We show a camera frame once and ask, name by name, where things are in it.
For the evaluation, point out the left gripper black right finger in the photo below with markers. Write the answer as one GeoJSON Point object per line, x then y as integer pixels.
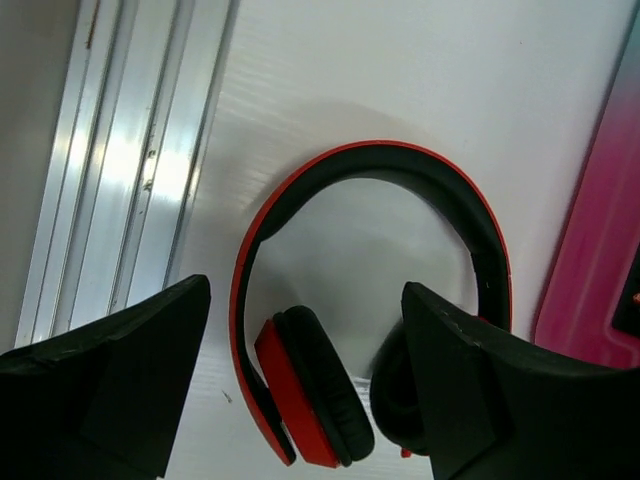
{"type": "Point", "coordinates": [497, 407]}

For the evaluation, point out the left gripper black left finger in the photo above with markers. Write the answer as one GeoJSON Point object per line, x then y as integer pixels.
{"type": "Point", "coordinates": [104, 401]}

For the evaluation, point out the red black headphones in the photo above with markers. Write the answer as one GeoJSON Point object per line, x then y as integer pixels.
{"type": "Point", "coordinates": [297, 390]}

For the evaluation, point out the pink hard-shell suitcase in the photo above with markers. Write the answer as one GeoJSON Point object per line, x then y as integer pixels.
{"type": "Point", "coordinates": [601, 236]}

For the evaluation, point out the aluminium frame rail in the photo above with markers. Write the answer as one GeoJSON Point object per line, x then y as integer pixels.
{"type": "Point", "coordinates": [141, 87]}

